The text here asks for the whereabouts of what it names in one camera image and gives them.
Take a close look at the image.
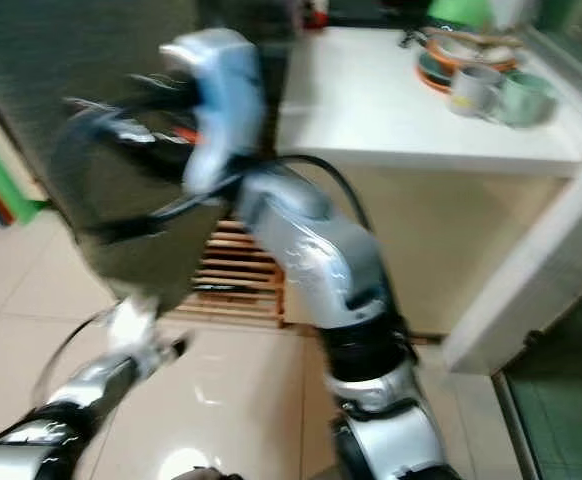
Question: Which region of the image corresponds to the wooden slatted rack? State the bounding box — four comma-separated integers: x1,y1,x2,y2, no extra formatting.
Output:
191,215,287,326

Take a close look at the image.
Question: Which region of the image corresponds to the green board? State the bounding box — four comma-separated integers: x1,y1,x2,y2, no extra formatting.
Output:
0,130,47,226

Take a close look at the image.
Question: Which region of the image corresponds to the red bottle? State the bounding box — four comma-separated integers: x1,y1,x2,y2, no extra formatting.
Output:
306,0,330,29

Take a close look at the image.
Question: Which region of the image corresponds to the white counter cabinet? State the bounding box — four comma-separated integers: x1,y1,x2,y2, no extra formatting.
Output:
276,170,582,376

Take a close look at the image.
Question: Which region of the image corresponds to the orange and teal plate stack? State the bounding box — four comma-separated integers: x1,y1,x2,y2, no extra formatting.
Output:
416,25,527,96

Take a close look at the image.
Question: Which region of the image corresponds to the white mug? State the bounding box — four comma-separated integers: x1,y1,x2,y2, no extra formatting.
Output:
449,65,502,119

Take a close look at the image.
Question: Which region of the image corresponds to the green mug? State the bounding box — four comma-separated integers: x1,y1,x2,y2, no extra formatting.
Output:
496,72,557,129

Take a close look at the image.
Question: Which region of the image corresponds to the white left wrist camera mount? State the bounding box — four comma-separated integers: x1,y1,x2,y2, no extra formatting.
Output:
106,300,162,361

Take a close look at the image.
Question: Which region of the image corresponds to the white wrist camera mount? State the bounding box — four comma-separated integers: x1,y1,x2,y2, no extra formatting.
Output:
161,30,267,196
106,300,162,361

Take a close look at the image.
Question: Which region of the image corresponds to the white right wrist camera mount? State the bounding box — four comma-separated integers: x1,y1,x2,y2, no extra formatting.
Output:
161,30,267,196

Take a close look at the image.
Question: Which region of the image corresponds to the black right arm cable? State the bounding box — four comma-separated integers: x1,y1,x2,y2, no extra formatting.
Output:
51,110,372,246

